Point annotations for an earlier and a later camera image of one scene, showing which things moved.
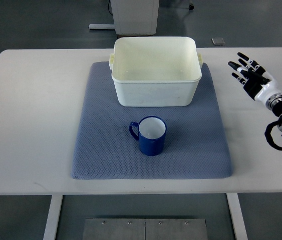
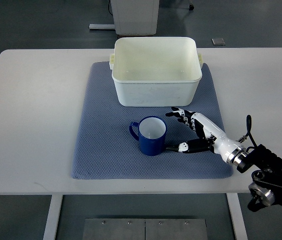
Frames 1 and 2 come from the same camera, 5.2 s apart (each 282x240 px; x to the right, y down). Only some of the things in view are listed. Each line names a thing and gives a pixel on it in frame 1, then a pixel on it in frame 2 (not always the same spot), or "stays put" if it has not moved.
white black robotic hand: (260, 84) to (211, 138)
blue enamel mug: (152, 131) stays put
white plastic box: (155, 71) stays put
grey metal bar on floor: (101, 26) stays put
